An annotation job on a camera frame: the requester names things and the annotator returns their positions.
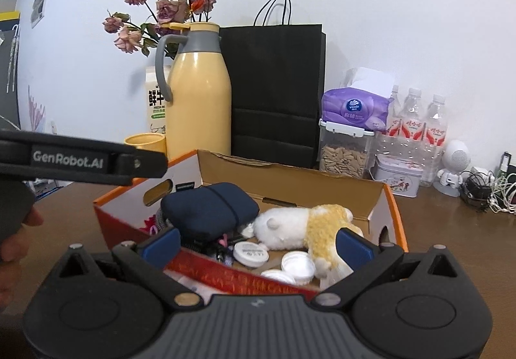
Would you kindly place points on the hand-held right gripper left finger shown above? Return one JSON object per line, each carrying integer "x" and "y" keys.
{"x": 163, "y": 246}

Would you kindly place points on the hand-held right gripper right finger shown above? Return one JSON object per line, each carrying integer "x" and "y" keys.
{"x": 354, "y": 248}

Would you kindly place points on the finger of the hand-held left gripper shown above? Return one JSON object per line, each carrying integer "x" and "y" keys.
{"x": 149, "y": 165}

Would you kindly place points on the navy zip pouch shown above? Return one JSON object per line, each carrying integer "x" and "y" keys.
{"x": 201, "y": 210}

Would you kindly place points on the large white bottle cap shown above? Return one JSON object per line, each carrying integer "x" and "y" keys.
{"x": 298, "y": 265}

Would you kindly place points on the white and yellow plush hamster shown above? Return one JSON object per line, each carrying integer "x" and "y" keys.
{"x": 282, "y": 228}

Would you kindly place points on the red cardboard box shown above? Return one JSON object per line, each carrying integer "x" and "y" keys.
{"x": 250, "y": 282}

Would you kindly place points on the person's left hand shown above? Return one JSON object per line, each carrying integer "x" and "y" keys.
{"x": 12, "y": 262}

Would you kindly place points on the yellow mug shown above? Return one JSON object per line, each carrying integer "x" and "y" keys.
{"x": 145, "y": 143}

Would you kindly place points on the white milk carton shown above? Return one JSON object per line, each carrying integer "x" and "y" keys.
{"x": 155, "y": 101}

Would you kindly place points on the yellow thermos jug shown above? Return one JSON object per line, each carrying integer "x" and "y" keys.
{"x": 199, "y": 101}

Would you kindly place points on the white printed tin box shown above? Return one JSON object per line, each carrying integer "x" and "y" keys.
{"x": 397, "y": 177}

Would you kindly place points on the clear seed container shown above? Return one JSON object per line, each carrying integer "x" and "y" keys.
{"x": 344, "y": 157}

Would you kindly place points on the white robot figure speaker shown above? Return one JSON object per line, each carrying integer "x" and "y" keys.
{"x": 455, "y": 159}

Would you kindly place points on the clear water bottle red label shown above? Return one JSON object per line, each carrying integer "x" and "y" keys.
{"x": 436, "y": 133}
{"x": 411, "y": 125}
{"x": 395, "y": 113}

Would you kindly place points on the purple tissue pack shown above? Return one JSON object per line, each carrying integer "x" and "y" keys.
{"x": 354, "y": 109}

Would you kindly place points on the black paper bag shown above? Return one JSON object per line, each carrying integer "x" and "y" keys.
{"x": 278, "y": 93}

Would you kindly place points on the white wall socket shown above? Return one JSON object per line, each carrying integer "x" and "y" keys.
{"x": 53, "y": 127}

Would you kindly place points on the wall paper notice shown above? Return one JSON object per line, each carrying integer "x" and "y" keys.
{"x": 39, "y": 4}

